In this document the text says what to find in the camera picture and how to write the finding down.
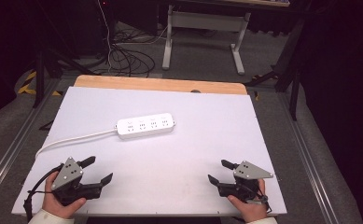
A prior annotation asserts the yellow black floor tape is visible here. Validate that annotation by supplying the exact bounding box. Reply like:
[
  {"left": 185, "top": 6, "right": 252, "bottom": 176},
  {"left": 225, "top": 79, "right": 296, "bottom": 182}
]
[{"left": 17, "top": 70, "right": 63, "bottom": 97}]

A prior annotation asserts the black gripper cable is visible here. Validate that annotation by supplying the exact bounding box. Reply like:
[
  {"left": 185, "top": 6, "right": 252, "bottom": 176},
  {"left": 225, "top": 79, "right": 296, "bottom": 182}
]
[
  {"left": 245, "top": 193, "right": 272, "bottom": 215},
  {"left": 22, "top": 163, "right": 65, "bottom": 223}
]

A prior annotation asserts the thin white floor cable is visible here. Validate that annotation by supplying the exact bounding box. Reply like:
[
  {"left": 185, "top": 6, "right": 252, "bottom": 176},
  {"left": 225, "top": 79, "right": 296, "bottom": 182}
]
[{"left": 96, "top": 0, "right": 114, "bottom": 73}]

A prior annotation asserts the black floor cable bundle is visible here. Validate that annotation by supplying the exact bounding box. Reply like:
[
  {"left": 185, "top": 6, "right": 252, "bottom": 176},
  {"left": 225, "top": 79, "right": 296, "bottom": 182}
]
[{"left": 106, "top": 29, "right": 156, "bottom": 78}]

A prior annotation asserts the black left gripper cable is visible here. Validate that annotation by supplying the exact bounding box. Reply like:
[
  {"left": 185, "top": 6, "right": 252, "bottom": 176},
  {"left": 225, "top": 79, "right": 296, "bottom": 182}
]
[{"left": 22, "top": 163, "right": 65, "bottom": 223}]

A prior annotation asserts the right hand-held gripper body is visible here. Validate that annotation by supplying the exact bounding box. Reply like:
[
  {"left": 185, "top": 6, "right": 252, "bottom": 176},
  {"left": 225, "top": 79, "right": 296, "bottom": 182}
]
[{"left": 216, "top": 160, "right": 275, "bottom": 202}]

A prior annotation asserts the white metal desk frame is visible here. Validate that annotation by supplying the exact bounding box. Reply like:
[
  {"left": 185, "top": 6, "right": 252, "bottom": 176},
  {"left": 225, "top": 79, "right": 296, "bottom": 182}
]
[{"left": 161, "top": 4, "right": 252, "bottom": 77}]

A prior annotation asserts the aluminium floor rail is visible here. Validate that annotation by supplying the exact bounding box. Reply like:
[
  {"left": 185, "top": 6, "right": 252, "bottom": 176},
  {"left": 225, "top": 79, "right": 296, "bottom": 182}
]
[
  {"left": 0, "top": 77, "right": 62, "bottom": 202},
  {"left": 276, "top": 91, "right": 337, "bottom": 224}
]

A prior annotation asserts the black metal stand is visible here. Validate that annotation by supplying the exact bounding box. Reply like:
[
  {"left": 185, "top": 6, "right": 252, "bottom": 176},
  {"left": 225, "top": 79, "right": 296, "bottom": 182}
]
[
  {"left": 244, "top": 12, "right": 309, "bottom": 121},
  {"left": 31, "top": 0, "right": 96, "bottom": 109}
]

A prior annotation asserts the person's left hand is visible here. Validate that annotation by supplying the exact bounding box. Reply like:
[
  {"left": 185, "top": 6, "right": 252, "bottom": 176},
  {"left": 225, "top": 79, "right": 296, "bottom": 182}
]
[{"left": 41, "top": 172, "right": 88, "bottom": 220}]

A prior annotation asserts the person's right hand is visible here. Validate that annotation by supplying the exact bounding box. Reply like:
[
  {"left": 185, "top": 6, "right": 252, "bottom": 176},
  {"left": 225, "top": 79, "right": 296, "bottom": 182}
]
[{"left": 226, "top": 179, "right": 269, "bottom": 224}]

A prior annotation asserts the white power strip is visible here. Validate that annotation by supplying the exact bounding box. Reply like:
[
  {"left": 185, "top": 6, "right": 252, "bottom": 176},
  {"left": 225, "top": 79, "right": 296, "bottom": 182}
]
[{"left": 116, "top": 112, "right": 176, "bottom": 141}]

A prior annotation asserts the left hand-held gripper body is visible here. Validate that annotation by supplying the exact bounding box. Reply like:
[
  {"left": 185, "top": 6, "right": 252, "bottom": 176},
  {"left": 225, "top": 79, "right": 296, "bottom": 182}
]
[{"left": 51, "top": 156, "right": 104, "bottom": 207}]

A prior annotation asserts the white power strip cable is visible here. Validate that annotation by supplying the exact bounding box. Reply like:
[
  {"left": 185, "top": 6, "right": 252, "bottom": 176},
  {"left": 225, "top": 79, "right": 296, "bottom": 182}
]
[{"left": 35, "top": 127, "right": 119, "bottom": 160}]

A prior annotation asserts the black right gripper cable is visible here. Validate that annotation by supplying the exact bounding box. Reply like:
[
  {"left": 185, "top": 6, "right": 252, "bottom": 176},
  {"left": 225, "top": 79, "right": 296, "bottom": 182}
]
[{"left": 245, "top": 193, "right": 272, "bottom": 215}]

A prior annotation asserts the wooden desk top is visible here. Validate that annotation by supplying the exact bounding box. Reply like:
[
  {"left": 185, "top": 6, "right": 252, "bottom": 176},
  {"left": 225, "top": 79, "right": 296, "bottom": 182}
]
[{"left": 220, "top": 0, "right": 291, "bottom": 8}]

